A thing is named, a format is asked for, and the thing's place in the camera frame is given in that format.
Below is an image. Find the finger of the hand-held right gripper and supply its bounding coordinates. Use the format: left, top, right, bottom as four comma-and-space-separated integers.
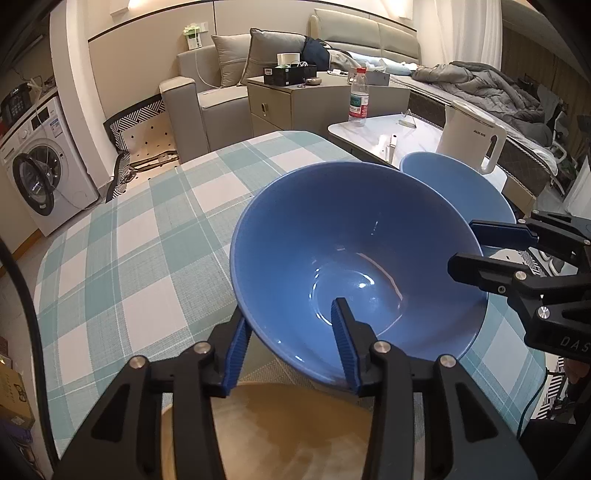
448, 252, 532, 297
469, 219, 541, 246

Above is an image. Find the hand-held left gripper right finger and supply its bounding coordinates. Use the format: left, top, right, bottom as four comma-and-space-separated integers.
331, 298, 539, 480

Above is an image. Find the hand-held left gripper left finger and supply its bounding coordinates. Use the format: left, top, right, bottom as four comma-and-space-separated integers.
58, 314, 252, 480

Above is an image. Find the blue bowl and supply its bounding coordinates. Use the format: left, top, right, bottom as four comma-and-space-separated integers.
399, 151, 517, 228
230, 161, 490, 389

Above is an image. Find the cream round plate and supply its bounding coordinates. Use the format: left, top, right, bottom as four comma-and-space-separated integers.
161, 382, 376, 480

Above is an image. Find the white electric kettle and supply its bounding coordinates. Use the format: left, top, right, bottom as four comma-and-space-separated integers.
436, 99, 508, 175

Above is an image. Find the teal checked tablecloth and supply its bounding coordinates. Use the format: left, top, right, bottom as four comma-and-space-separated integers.
33, 130, 551, 462

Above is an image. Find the grey duvet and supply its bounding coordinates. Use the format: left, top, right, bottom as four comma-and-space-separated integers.
411, 60, 560, 149

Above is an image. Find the white low table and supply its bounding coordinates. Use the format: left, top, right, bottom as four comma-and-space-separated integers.
327, 112, 509, 186

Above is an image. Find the clear water bottle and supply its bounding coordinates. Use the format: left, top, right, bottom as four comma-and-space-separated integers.
348, 68, 370, 128

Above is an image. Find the white curtain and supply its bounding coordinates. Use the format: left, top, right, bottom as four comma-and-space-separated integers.
418, 0, 505, 71

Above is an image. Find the cardboard box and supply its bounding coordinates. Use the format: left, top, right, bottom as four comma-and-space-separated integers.
0, 350, 36, 431

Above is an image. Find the chair with patterned cushion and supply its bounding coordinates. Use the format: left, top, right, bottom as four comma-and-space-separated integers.
103, 95, 182, 205

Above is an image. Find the beige side cabinet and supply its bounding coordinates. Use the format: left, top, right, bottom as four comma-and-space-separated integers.
247, 69, 411, 140

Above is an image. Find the grey sofa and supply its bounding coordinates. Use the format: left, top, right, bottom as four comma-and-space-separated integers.
159, 8, 422, 165

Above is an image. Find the dark blue bag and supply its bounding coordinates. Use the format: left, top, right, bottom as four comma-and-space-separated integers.
302, 37, 331, 71

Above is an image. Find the black organiser box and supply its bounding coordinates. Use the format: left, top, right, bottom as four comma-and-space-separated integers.
263, 64, 319, 88

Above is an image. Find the white washing machine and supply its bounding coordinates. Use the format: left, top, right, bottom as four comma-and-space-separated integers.
0, 95, 100, 237

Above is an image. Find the dark grey cushion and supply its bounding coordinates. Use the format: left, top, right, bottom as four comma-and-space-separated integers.
239, 28, 308, 86

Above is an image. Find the light grey cushion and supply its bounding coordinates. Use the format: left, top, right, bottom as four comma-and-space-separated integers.
210, 33, 253, 89

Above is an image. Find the black pressure cooker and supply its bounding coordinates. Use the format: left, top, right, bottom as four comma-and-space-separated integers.
0, 87, 31, 125

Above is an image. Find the teal cable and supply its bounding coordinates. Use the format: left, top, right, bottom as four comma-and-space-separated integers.
516, 368, 549, 435

